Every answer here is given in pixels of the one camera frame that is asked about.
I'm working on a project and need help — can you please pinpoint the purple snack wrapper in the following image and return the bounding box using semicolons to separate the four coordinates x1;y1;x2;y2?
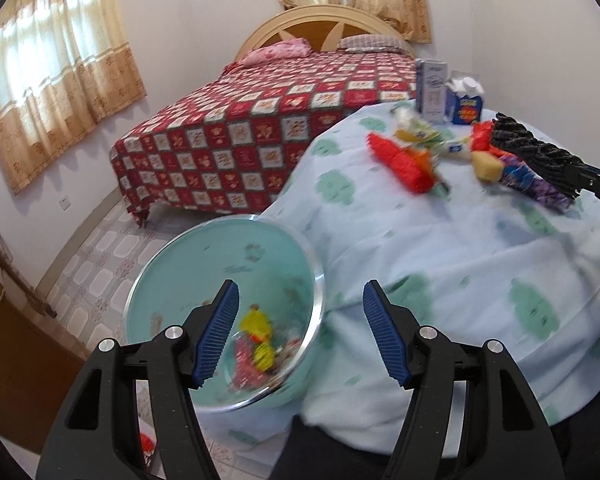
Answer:
500;155;574;212

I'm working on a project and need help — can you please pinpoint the yellow sponge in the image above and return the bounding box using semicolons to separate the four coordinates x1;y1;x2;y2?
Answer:
471;151;504;183

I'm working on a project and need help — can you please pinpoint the red plastic bag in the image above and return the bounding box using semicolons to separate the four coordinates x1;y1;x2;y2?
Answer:
470;120;509;158

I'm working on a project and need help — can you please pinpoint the red knitted scrubber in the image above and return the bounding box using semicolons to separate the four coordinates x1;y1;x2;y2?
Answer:
366;132;438;194

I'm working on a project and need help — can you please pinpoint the clear yellow green wrapper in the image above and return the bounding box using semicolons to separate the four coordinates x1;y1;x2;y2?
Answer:
391;103;471;162

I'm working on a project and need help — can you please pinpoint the trash inside bin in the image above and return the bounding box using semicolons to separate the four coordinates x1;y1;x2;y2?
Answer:
230;304;301;391

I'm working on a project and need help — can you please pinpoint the teal plastic trash bin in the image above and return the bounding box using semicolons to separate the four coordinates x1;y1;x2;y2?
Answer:
123;214;325;414

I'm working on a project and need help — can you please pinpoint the red bag on floor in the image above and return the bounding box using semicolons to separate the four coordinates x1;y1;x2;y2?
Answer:
140;432;156;466

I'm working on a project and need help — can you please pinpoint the brown wooden cabinet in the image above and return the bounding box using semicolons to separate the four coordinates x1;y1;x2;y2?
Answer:
0;284;84;453

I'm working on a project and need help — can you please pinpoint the blue white milk carton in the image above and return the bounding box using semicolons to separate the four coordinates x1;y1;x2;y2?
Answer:
445;73;484;126

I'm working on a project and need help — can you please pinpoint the tall grey white carton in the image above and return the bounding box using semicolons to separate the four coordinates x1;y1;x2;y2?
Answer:
415;58;448;124

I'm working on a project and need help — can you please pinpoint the plaid pillow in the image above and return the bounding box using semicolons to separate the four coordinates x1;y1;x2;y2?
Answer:
338;34;412;55

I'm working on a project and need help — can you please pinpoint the pink pillow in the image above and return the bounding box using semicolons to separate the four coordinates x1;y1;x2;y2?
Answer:
238;38;313;67

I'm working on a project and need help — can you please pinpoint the bed with red quilt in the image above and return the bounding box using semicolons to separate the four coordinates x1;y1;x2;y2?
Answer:
110;4;416;224

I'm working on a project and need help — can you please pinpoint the beige curtain left window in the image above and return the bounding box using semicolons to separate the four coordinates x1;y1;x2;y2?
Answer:
0;0;146;194

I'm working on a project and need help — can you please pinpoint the wall power socket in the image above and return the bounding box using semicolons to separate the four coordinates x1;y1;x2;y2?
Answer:
59;196;71;210

